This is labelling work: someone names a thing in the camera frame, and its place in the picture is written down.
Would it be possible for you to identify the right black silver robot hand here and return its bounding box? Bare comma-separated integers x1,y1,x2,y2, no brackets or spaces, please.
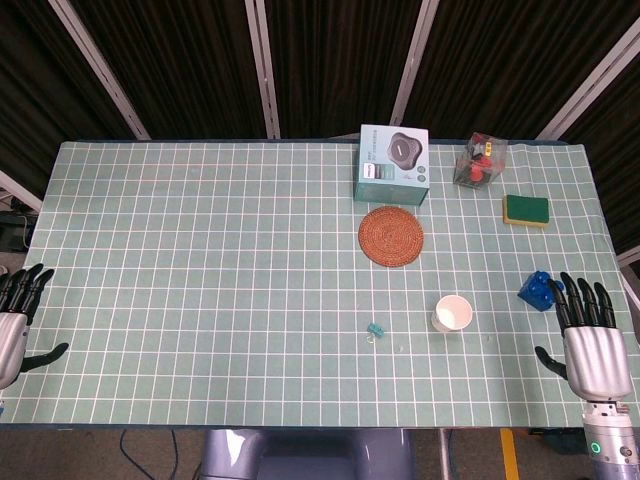
534,272,633,402

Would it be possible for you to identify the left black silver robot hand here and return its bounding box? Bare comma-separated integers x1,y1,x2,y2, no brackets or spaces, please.
0,263,70,391

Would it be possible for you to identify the white paper cup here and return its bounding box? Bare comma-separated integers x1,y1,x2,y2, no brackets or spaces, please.
431,294,474,334

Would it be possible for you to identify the green grid cutting mat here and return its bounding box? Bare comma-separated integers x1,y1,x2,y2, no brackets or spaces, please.
0,139,640,431

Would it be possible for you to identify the dark green floor box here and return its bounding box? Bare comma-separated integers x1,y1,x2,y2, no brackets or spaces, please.
528,428,586,452

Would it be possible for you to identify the blue toy building block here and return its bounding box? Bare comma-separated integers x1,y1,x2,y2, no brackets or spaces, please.
517,270,559,314

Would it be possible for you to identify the black device on floor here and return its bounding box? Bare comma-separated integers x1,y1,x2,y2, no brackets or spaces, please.
0,209,37,252

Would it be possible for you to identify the yellow floor tape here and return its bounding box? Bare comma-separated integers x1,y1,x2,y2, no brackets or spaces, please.
499,428,519,480

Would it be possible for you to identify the green yellow sponge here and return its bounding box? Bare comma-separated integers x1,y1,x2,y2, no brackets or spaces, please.
502,194,550,232

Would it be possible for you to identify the metal table leg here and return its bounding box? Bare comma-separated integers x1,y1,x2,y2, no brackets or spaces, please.
438,428,452,480

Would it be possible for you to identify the clear box with red toys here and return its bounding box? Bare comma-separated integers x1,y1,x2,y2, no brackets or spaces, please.
452,131,509,191

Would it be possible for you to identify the round woven brown coaster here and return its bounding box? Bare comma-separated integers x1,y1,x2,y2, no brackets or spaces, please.
357,205,424,270

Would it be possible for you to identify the teal speaker product box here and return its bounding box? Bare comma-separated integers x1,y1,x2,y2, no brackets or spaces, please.
353,123,432,206

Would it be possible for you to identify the blue-grey robot torso base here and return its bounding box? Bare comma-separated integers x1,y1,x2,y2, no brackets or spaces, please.
199,428,416,480

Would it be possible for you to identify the blue floor cable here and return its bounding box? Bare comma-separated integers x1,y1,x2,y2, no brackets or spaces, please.
118,428,202,476

